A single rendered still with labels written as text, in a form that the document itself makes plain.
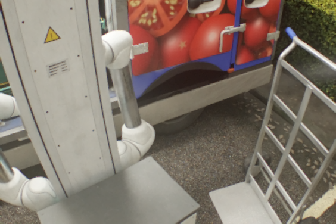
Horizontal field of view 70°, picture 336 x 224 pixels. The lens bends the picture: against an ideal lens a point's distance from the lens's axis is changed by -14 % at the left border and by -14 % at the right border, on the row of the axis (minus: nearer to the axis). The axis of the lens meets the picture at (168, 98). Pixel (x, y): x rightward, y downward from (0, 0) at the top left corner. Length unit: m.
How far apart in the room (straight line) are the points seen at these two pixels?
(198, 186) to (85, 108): 1.36
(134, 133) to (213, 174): 0.92
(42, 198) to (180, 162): 1.29
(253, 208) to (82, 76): 1.60
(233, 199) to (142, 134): 0.93
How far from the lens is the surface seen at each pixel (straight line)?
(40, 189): 1.42
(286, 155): 1.69
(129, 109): 1.50
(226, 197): 2.14
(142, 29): 1.75
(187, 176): 2.23
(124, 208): 1.08
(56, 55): 0.90
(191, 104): 2.29
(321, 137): 2.79
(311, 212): 2.27
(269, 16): 2.47
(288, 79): 3.47
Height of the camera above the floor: 1.75
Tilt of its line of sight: 36 degrees down
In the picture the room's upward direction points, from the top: straight up
